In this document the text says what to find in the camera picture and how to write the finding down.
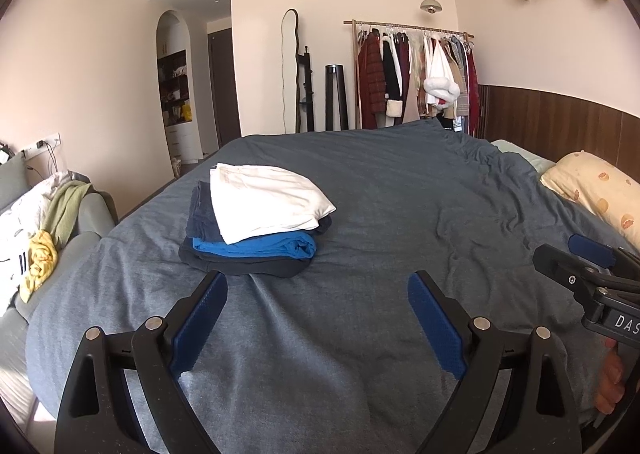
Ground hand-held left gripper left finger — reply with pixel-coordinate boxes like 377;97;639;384
54;270;229;454

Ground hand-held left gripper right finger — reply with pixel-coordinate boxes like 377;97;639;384
406;271;583;454

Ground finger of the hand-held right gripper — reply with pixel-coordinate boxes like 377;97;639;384
531;244;608;297
569;234;632;275

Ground cream pants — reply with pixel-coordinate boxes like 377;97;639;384
209;163;337;245

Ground black pants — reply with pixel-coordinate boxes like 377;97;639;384
178;234;321;279

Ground blue pants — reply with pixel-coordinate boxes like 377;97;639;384
192;233;317;261

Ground navy pants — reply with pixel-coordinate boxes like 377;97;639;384
186;180;333;242

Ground person's right hand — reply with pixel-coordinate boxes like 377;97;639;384
595;338;626;416

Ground cream printed pillow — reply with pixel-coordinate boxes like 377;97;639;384
539;150;640;250

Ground light green bed sheet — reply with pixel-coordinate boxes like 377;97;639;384
490;139;556;172

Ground wooden headboard panel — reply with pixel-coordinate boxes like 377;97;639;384
477;84;640;170

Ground grey bed blanket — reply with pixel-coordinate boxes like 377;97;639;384
25;120;640;454

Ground grey sofa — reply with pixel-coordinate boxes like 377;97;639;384
0;149;120;435

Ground yellow crumpled garment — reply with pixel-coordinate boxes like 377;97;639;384
19;229;60;302

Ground green knit cloth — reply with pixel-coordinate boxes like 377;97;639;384
42;181;96;250

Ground white crumpled garment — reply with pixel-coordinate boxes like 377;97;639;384
0;171;76;315

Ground dark door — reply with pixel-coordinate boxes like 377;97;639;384
207;27;242;155

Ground alcove shelf unit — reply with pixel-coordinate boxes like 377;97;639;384
156;50;203;165

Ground black tapered stand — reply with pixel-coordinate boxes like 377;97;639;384
325;64;350;131

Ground black coat stand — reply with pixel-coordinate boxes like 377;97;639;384
297;46;316;132

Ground wavy standing mirror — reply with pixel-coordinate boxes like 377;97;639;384
281;9;301;135

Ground wooden clothes rack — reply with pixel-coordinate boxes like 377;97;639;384
343;20;475;131

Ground white wall power strip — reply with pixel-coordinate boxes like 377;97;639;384
22;133;62;155

